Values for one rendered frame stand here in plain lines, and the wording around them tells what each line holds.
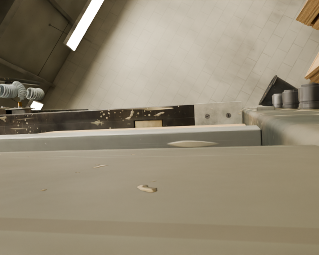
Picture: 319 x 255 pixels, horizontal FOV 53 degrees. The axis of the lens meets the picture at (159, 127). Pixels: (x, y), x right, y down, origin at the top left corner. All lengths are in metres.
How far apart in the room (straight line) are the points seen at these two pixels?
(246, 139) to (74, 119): 0.76
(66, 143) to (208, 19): 6.16
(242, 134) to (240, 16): 6.21
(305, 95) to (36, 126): 0.82
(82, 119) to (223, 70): 5.23
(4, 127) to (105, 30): 5.65
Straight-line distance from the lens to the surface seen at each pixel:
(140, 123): 0.90
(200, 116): 0.86
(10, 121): 1.10
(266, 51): 6.27
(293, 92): 0.51
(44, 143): 0.32
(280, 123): 0.18
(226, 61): 6.13
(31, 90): 1.80
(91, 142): 0.30
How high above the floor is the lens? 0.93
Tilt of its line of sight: 10 degrees up
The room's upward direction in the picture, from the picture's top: 61 degrees counter-clockwise
